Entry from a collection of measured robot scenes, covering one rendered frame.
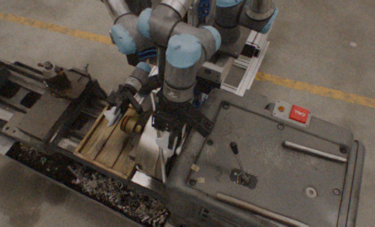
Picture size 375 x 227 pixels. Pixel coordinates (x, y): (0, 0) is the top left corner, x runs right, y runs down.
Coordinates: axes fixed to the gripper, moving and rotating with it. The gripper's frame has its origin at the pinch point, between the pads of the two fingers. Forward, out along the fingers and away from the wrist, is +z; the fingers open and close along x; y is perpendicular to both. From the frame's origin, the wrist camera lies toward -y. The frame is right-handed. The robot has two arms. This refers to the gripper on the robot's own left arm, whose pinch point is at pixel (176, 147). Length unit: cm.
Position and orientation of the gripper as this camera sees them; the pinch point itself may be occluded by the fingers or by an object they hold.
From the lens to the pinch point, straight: 84.3
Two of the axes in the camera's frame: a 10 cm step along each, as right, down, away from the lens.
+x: -4.0, 5.9, -7.0
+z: -1.2, 7.2, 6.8
